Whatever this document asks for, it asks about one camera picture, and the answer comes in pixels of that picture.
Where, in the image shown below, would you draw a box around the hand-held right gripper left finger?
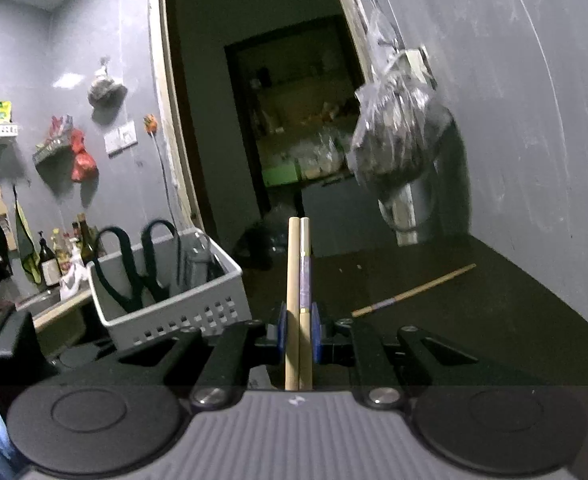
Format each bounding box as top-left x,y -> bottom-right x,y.
118,302 -> 288,407

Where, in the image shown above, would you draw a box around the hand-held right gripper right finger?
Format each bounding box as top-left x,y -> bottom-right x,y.
311,302 -> 479,409

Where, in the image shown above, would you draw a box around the grey perforated utensil holder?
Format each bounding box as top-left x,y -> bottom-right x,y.
88,227 -> 253,354

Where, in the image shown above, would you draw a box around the black handled scissors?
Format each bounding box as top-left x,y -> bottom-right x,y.
93,219 -> 181,314

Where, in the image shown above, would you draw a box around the metal sink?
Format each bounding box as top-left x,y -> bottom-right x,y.
16,289 -> 65,312

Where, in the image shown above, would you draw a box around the black garbage bag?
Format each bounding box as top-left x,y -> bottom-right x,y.
233,207 -> 305,272

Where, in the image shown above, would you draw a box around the white cloth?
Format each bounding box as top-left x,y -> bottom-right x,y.
59,244 -> 93,302

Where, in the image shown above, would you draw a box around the green cloth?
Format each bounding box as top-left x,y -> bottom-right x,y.
13,187 -> 43,285

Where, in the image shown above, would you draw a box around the yellow sauce bottle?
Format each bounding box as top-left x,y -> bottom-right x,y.
50,229 -> 68,274

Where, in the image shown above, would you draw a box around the green box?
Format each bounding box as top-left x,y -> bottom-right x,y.
262,163 -> 301,188

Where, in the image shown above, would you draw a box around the clear bags on shelf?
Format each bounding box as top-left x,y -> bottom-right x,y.
293,129 -> 351,182

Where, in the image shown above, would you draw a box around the red plastic bag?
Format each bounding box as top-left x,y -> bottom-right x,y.
70,128 -> 100,183

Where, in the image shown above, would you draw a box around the clear plastic bag of dried goods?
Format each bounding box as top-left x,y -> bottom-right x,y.
348,0 -> 456,187

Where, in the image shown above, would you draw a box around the red snack packets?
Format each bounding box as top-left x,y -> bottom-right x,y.
48,114 -> 75,144

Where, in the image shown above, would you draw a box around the wooden shelf unit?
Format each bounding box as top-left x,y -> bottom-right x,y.
224,14 -> 368,192

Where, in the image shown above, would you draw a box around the hanging bag of dark goods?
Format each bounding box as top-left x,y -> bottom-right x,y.
87,57 -> 128,109

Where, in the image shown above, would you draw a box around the thin wall cable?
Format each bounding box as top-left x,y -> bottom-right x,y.
151,132 -> 181,232

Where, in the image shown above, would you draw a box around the grey wall shelf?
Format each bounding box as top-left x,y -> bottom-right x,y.
32,139 -> 73,164

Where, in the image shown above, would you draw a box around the white wall switch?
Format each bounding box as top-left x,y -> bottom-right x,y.
104,120 -> 138,155

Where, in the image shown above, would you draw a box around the pale door frame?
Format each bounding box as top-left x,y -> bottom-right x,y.
147,0 -> 375,242

